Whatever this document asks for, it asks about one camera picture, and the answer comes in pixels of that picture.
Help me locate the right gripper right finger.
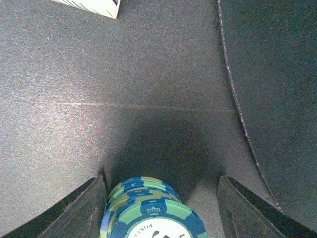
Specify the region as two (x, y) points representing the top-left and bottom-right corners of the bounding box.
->
(217, 176), (317, 238)

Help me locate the green poker chip stack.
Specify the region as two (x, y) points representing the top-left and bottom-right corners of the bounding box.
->
(100, 177), (208, 238)

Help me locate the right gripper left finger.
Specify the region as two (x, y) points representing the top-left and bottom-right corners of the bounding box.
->
(3, 174), (106, 238)

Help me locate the round black poker mat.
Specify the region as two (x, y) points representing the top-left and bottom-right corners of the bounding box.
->
(218, 0), (317, 230)

